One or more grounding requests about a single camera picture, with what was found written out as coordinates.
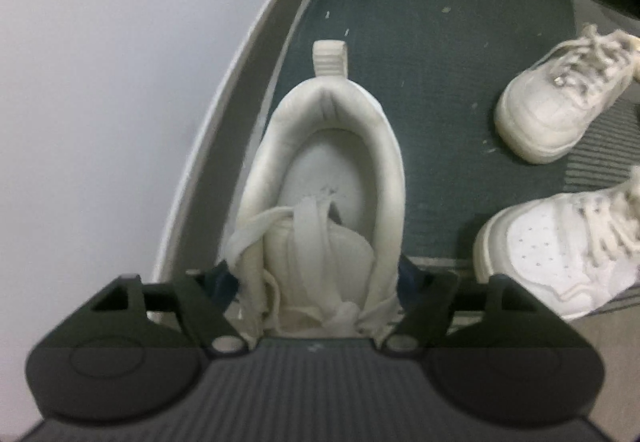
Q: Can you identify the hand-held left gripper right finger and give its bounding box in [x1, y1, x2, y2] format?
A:
[382, 256, 545, 355]

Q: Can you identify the white chunky sneaker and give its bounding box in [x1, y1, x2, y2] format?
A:
[222, 40, 407, 340]
[472, 167, 640, 320]

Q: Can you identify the off-white low sneaker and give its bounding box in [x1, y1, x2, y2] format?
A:
[494, 24, 640, 165]

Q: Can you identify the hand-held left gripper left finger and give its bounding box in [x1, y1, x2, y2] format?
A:
[90, 262, 249, 355]

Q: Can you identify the grey green floor mat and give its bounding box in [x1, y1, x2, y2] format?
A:
[195, 0, 640, 338]

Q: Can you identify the grey baseboard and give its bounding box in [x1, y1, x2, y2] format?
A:
[147, 0, 311, 323]

